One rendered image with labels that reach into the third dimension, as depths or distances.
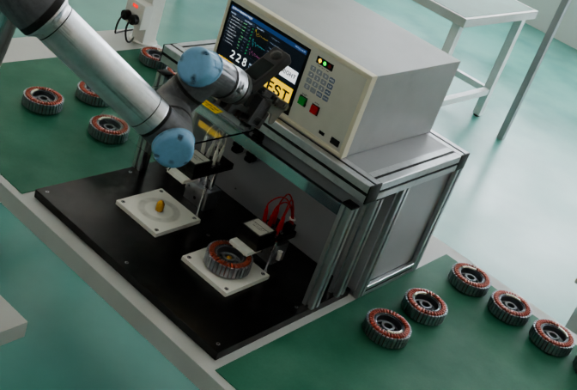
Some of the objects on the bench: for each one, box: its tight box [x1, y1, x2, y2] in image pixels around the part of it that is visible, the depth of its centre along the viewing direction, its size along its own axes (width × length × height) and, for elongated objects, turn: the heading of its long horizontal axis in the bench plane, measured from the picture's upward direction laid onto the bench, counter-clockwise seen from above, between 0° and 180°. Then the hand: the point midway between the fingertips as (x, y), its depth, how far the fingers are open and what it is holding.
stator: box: [203, 240, 253, 279], centre depth 210 cm, size 11×11×4 cm
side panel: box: [349, 168, 463, 299], centre depth 226 cm, size 28×3×32 cm, turn 110°
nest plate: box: [116, 188, 201, 237], centre depth 222 cm, size 15×15×1 cm
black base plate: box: [34, 161, 350, 361], centre depth 219 cm, size 47×64×2 cm
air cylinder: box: [256, 241, 289, 265], centre depth 221 cm, size 5×8×6 cm
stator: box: [362, 308, 412, 349], centre depth 212 cm, size 11×11×4 cm
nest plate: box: [181, 247, 270, 297], centre depth 211 cm, size 15×15×1 cm
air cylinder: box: [184, 177, 222, 211], centre depth 232 cm, size 5×8×6 cm
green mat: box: [216, 254, 577, 390], centre depth 205 cm, size 94×61×1 cm, turn 110°
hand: (284, 103), depth 198 cm, fingers closed
